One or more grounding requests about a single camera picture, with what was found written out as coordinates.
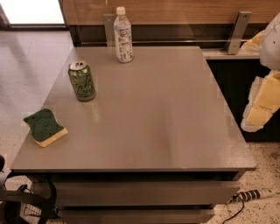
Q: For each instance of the green and yellow sponge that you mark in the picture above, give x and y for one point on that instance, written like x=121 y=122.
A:
x=44 y=127

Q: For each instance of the green soda can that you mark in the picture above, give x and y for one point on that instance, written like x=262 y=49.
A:
x=81 y=79

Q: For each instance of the metal wall bracket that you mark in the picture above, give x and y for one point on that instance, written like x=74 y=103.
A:
x=108 y=20
x=233 y=44

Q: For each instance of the clear plastic water bottle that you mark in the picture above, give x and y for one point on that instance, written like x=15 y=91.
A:
x=123 y=36

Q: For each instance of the black chair frame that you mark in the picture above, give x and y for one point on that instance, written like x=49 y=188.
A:
x=11 y=201

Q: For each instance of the left metal wall bracket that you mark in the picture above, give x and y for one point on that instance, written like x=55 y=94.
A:
x=108 y=20

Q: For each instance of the right metal wall bracket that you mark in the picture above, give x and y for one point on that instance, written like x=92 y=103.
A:
x=233 y=44

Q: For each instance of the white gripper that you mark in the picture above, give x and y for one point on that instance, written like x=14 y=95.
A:
x=271 y=48

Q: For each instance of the grey table with drawers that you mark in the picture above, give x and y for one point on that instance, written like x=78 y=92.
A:
x=157 y=145

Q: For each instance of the white power strip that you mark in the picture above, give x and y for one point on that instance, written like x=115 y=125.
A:
x=253 y=195

